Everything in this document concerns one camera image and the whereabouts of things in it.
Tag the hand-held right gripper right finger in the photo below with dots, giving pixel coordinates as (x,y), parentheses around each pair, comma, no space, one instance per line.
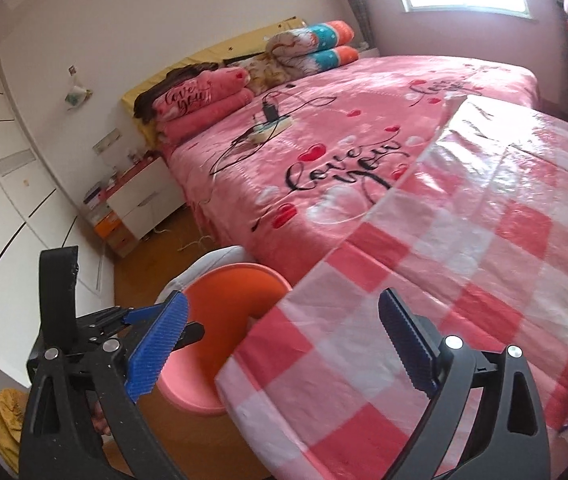
(406,340)

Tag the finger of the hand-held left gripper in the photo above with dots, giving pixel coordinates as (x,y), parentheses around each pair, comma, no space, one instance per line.
(101,322)
(58,295)

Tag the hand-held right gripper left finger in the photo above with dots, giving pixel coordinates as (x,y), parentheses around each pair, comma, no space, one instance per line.
(156,345)

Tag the orange plastic basin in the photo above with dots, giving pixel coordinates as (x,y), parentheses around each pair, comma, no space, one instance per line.
(229,310)

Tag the orange box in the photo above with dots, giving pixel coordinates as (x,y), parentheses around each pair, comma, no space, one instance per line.
(108,225)

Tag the white rounded object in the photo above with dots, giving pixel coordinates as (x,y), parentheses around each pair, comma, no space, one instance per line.
(213,260)

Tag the stack of books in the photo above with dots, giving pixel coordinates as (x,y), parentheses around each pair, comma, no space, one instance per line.
(94,195)

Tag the pink checked plastic tablecloth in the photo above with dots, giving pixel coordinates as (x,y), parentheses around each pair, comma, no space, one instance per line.
(464,240)

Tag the white wardrobe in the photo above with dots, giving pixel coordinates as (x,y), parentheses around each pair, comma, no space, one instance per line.
(13,185)

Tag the white pink nightstand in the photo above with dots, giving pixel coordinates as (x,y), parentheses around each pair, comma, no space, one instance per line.
(138,200)

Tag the pink red pillows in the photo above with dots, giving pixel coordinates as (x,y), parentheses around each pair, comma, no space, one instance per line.
(198,122)

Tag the pink heart print blanket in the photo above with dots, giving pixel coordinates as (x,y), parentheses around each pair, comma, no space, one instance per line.
(339,125)

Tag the white power strip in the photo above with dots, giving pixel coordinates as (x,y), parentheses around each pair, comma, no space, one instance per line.
(264,134)

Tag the pink folded blanket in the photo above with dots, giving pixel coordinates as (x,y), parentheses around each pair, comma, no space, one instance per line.
(198,92)

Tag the black charger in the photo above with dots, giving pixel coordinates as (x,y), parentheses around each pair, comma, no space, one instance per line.
(270,111)

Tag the yellow headboard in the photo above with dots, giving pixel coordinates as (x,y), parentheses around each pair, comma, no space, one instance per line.
(203,55)

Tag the floral pillow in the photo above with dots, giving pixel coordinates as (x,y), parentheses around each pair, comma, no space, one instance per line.
(264,72)

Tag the rolled colourful quilt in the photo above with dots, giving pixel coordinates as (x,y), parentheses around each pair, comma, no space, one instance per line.
(314,45)

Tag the grey curtain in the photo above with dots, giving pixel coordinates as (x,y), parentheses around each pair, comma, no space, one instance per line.
(359,5)

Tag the wall socket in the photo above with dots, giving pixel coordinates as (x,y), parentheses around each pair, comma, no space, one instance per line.
(106,141)

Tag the small wall hanging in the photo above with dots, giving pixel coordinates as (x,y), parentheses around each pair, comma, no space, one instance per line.
(76,95)

